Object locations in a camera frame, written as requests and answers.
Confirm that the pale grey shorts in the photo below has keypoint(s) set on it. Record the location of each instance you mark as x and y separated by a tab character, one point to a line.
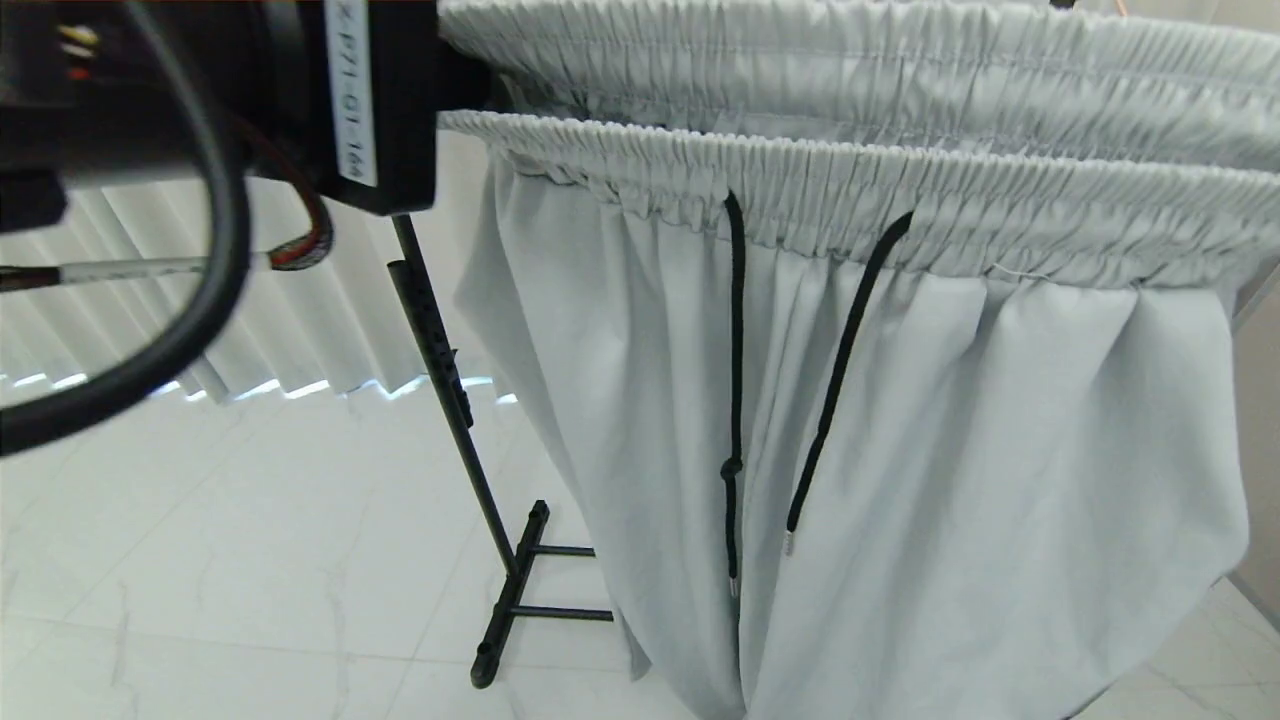
950	450

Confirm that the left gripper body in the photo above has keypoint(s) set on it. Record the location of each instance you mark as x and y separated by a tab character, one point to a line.
405	100

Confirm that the white curtain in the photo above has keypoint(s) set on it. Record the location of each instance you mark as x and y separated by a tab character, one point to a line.
300	330

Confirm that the black clothes rack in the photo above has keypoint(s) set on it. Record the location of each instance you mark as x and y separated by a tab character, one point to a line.
432	340

